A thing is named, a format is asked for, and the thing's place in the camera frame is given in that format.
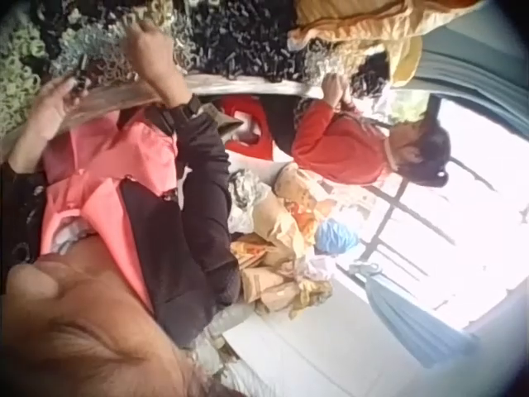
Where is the person's right hand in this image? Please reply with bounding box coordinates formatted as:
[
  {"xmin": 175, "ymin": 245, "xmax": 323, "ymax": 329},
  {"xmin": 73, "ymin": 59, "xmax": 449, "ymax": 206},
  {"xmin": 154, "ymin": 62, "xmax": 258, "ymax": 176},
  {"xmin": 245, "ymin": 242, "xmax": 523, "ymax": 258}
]
[{"xmin": 122, "ymin": 19, "xmax": 183, "ymax": 94}]

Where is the person's left hand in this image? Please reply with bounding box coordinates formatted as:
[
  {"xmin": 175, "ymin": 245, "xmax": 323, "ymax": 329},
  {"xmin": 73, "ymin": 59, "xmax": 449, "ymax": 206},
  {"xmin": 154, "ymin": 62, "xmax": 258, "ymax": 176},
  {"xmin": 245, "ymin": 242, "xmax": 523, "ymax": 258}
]
[{"xmin": 7, "ymin": 76, "xmax": 90, "ymax": 173}]

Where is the black metal part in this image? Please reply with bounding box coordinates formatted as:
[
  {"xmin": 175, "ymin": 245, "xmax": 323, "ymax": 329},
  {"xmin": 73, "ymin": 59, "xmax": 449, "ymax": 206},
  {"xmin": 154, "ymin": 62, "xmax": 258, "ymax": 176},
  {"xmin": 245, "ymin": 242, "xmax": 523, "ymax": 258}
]
[{"xmin": 70, "ymin": 53, "xmax": 93, "ymax": 100}]

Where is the pile of silver metal parts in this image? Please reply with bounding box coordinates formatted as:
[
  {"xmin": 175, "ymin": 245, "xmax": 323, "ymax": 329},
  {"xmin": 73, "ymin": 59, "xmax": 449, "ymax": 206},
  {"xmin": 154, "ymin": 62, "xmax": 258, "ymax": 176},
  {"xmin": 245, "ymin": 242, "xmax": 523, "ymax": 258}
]
[{"xmin": 51, "ymin": 22, "xmax": 198, "ymax": 86}]

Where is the pile of green rings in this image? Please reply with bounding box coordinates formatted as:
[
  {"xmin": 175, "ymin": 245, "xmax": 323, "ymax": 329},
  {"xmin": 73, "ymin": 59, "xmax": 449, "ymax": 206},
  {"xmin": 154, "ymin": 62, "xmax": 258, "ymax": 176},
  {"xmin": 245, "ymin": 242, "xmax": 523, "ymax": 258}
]
[{"xmin": 0, "ymin": 24, "xmax": 53, "ymax": 140}]

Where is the wooden board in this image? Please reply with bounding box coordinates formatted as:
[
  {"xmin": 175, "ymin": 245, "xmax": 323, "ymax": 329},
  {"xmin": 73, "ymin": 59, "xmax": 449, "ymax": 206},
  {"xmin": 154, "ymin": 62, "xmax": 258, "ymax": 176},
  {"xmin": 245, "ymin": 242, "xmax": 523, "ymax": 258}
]
[{"xmin": 0, "ymin": 80, "xmax": 164, "ymax": 160}]

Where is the black wrist band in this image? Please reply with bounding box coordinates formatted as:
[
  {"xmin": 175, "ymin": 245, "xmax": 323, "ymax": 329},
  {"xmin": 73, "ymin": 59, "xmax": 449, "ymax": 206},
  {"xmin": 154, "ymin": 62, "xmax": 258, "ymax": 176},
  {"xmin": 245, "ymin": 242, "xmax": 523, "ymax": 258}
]
[{"xmin": 159, "ymin": 93, "xmax": 207, "ymax": 136}]

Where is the pile of black metal parts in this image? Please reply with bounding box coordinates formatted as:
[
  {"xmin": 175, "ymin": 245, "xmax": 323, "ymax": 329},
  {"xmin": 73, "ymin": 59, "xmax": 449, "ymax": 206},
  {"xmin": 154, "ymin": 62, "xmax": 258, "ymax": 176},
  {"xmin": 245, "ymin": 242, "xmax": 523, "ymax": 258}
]
[{"xmin": 41, "ymin": 0, "xmax": 309, "ymax": 82}]

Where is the red plastic stool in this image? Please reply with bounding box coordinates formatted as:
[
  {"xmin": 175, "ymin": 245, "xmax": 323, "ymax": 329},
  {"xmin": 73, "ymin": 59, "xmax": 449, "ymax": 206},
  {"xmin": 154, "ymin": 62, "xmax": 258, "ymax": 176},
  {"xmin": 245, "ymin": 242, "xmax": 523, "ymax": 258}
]
[{"xmin": 217, "ymin": 93, "xmax": 277, "ymax": 161}]

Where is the heap of silver metal pieces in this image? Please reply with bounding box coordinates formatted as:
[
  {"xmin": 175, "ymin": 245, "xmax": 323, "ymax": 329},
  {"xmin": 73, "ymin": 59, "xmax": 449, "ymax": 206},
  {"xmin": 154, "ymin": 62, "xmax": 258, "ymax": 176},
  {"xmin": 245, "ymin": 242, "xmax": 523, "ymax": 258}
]
[{"xmin": 303, "ymin": 43, "xmax": 375, "ymax": 90}]

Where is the yellow striped sack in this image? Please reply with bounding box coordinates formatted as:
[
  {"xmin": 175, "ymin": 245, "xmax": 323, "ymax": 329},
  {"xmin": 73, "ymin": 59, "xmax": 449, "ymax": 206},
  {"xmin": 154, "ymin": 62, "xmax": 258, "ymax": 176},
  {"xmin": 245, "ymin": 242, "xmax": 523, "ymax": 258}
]
[{"xmin": 288, "ymin": 0, "xmax": 491, "ymax": 88}]

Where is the heap of paper bags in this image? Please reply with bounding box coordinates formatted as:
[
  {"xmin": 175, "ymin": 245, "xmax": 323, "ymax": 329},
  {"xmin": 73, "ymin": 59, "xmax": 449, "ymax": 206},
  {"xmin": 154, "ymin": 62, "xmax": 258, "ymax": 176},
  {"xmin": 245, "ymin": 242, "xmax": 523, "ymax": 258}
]
[{"xmin": 226, "ymin": 163, "xmax": 361, "ymax": 320}]

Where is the window grille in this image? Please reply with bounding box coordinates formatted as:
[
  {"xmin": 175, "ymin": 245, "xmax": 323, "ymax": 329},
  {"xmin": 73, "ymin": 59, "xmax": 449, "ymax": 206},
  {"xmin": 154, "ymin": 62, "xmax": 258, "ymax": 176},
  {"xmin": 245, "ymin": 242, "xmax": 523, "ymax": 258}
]
[{"xmin": 330, "ymin": 152, "xmax": 529, "ymax": 293}]

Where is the tied blue curtain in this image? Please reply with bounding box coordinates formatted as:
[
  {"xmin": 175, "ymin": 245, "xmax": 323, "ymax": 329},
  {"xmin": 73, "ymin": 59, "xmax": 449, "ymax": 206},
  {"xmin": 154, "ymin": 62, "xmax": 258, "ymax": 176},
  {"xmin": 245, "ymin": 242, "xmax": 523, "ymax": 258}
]
[{"xmin": 349, "ymin": 259, "xmax": 483, "ymax": 370}]

